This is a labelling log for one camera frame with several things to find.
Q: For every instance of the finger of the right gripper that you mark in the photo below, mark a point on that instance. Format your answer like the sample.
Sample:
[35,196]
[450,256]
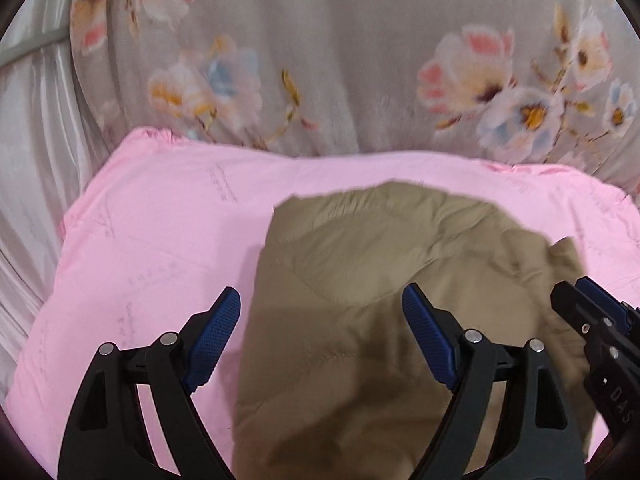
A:
[625,317]
[586,319]

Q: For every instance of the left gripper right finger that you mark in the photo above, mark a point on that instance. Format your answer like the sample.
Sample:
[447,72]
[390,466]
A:
[537,436]

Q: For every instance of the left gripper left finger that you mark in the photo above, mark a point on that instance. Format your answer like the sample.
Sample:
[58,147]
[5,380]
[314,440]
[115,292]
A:
[105,435]

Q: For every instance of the khaki puffer jacket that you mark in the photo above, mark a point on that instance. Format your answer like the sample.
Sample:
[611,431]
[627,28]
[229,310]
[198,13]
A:
[332,383]

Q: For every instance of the pink bed sheet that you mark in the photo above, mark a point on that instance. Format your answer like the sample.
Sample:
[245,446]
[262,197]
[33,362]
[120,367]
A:
[168,224]

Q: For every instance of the grey floral quilt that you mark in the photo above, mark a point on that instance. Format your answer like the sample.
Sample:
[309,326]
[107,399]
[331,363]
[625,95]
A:
[514,81]

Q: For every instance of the silver satin curtain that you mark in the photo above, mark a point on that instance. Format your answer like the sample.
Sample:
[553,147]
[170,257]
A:
[50,149]

